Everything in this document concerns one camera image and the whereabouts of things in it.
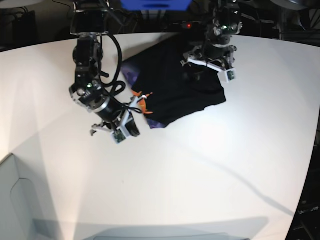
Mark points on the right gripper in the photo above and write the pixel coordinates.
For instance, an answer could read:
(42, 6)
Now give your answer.
(117, 117)

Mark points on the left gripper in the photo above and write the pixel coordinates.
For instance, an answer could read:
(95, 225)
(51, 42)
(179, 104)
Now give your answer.
(217, 55)

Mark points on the black T-shirt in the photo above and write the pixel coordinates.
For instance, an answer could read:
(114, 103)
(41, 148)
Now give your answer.
(173, 90)

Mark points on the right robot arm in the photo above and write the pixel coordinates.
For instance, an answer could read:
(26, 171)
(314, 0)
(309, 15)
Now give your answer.
(89, 91)

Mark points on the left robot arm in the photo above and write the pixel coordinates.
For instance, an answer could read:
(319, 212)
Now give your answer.
(216, 51)

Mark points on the black power strip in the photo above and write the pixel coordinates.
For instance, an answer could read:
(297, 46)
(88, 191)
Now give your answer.
(185, 27)

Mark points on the blue plastic box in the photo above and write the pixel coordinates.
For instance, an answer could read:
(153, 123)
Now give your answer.
(166, 5)

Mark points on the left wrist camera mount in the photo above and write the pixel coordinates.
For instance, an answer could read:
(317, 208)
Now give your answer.
(215, 65)

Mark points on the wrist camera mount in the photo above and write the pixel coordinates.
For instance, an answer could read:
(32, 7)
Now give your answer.
(215, 65)
(120, 122)

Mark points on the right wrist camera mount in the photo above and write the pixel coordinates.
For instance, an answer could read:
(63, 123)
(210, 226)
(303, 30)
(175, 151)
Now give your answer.
(120, 122)

